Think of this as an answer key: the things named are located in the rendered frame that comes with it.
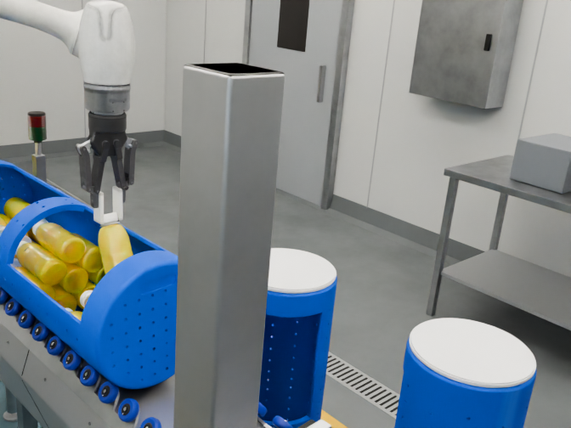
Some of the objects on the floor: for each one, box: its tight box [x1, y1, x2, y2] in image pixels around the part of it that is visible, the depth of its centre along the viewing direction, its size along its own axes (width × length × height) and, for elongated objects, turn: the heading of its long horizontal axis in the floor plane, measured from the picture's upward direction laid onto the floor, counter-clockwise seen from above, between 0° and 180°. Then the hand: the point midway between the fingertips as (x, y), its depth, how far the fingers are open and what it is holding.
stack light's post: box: [31, 154, 47, 183], centre depth 258 cm, size 4×4×110 cm
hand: (108, 205), depth 136 cm, fingers closed on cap, 4 cm apart
